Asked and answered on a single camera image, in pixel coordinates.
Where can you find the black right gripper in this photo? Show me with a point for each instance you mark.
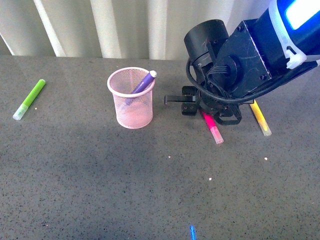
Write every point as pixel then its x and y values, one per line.
pixel 226 66

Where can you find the pink marker pen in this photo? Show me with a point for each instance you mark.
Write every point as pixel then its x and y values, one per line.
pixel 212 127

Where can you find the purple marker pen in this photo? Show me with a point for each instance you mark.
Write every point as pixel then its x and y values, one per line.
pixel 142 85

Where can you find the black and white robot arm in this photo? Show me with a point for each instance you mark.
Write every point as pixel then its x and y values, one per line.
pixel 287 35

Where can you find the pink mesh pen cup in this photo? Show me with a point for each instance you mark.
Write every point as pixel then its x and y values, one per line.
pixel 133 111

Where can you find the yellow marker pen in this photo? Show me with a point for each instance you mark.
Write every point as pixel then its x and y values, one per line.
pixel 260 119

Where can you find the white pleated curtain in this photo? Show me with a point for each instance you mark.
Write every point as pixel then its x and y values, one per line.
pixel 123 29

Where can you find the green marker pen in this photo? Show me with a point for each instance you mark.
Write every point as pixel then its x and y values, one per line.
pixel 19 113

